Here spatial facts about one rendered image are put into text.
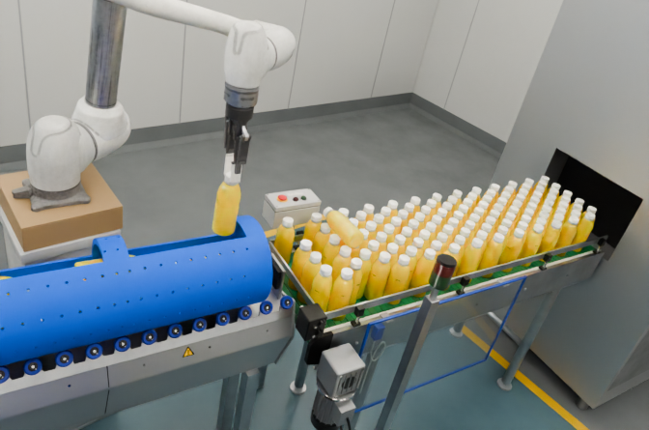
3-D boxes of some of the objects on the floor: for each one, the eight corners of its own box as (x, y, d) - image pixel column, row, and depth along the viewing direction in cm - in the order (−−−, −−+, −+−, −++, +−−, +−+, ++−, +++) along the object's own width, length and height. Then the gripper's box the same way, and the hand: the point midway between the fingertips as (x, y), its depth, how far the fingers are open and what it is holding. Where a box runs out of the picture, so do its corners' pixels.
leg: (212, 439, 237) (226, 337, 206) (225, 435, 240) (240, 333, 209) (217, 450, 233) (232, 349, 202) (230, 445, 236) (246, 345, 205)
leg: (224, 468, 227) (240, 365, 196) (237, 462, 230) (255, 360, 199) (229, 479, 223) (246, 378, 192) (242, 474, 226) (262, 373, 195)
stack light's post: (352, 488, 230) (424, 295, 175) (359, 484, 232) (433, 292, 177) (356, 497, 227) (432, 303, 172) (364, 493, 229) (440, 301, 174)
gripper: (215, 90, 148) (209, 165, 160) (239, 117, 136) (230, 195, 148) (240, 90, 152) (233, 163, 163) (266, 115, 140) (255, 192, 152)
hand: (233, 168), depth 154 cm, fingers closed on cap, 4 cm apart
